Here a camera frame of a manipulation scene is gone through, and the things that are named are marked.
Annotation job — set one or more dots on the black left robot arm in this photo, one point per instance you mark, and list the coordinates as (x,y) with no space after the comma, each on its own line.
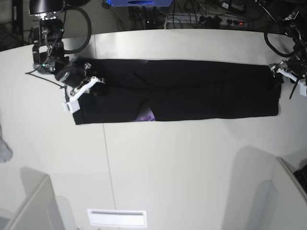
(290,17)

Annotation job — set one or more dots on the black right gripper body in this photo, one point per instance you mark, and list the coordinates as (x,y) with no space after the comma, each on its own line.
(71,75)

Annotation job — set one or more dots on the blue box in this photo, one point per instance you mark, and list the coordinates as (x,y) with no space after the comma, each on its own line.
(136,3)

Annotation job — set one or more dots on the black T-shirt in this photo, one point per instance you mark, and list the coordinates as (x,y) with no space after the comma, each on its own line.
(176,90)

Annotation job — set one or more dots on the white power strip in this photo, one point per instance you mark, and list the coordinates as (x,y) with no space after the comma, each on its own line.
(198,19)

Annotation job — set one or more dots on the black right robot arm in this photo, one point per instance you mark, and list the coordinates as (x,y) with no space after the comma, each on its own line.
(50,56)

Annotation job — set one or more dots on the black keyboard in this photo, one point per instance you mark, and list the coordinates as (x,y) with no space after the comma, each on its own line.
(301,176)

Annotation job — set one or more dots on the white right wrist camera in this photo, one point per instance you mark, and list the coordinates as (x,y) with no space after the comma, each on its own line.
(71,103)

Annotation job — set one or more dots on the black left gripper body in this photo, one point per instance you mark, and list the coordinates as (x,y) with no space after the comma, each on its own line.
(295,66)

